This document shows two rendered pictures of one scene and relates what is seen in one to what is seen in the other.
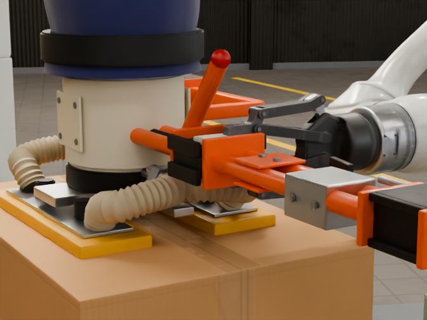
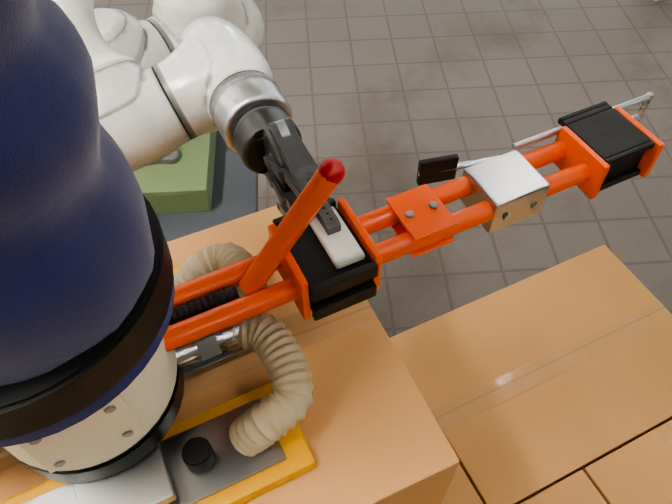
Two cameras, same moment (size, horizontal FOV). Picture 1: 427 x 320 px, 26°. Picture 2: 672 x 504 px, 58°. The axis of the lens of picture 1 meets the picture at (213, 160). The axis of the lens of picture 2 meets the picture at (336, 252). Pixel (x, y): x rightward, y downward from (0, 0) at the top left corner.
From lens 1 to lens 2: 1.12 m
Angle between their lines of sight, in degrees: 77
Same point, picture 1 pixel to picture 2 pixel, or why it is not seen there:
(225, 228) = not seen: hidden behind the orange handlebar
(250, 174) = (442, 236)
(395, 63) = (82, 21)
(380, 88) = (122, 61)
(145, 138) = (212, 328)
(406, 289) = not seen: outside the picture
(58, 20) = (42, 361)
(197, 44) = not seen: hidden behind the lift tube
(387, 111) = (266, 84)
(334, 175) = (507, 173)
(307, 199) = (525, 205)
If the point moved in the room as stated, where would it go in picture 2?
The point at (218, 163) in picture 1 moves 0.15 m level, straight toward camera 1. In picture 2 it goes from (385, 258) to (540, 270)
